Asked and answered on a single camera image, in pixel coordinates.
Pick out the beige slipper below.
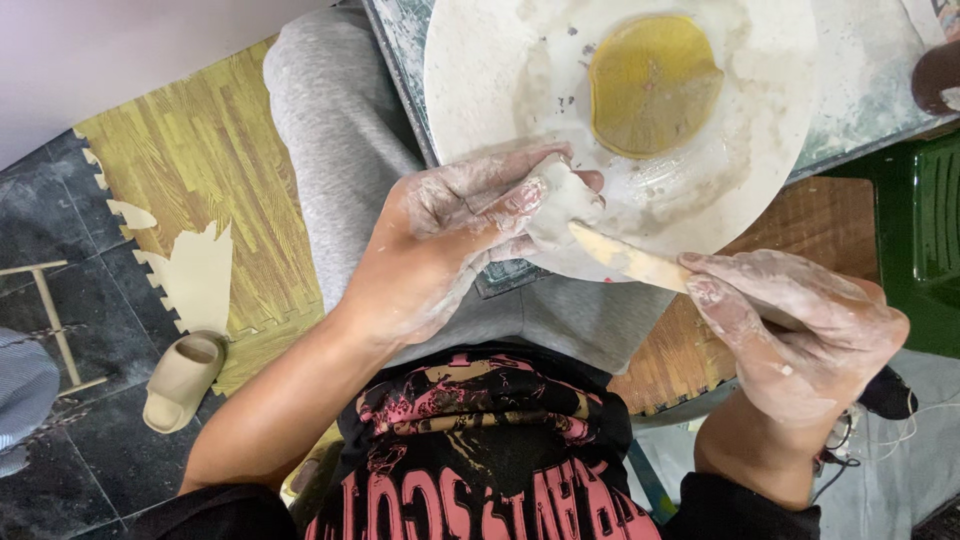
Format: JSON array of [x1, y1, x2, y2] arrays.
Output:
[[141, 330, 228, 435]]

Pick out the yellow sponge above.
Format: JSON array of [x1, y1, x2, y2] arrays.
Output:
[[588, 14, 726, 161]]

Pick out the brown mug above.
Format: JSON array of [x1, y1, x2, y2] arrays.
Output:
[[910, 39, 960, 118]]

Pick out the white clay piece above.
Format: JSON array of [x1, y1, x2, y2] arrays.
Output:
[[523, 153, 607, 254]]

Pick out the person's right hand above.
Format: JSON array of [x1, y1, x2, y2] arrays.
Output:
[[678, 249, 912, 430]]

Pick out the wooden stick frame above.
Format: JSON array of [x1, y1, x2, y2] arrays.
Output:
[[0, 259, 109, 399]]

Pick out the black shirt with pink print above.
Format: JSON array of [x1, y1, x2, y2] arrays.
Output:
[[123, 343, 823, 540]]

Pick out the white cable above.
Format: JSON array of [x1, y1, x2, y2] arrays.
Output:
[[853, 388, 960, 465]]

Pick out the green plastic stool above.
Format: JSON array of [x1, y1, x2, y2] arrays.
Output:
[[823, 129, 960, 360]]

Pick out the grey floor sheet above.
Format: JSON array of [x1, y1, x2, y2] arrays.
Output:
[[628, 348, 960, 540]]

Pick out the brown foam floor mat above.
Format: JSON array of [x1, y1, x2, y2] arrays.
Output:
[[606, 175, 880, 418]]

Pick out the wooden modelling tool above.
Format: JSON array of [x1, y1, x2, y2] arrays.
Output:
[[567, 219, 695, 295]]

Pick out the striped grey cloth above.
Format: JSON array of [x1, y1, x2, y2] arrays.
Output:
[[0, 325, 63, 480]]

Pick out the white round plaster bat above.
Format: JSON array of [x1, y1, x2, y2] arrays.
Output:
[[423, 0, 820, 285]]

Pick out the person's left hand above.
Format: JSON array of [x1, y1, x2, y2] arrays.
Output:
[[337, 142, 606, 355]]

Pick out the black shoe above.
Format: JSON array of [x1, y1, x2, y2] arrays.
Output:
[[857, 364, 921, 422]]

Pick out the person's grey trousers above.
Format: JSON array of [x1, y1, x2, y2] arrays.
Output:
[[262, 6, 678, 376]]

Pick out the yellow foam floor mat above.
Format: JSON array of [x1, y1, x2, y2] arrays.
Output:
[[72, 35, 327, 399]]

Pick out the wrist device with wires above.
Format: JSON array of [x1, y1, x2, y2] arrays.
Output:
[[811, 403, 865, 502]]

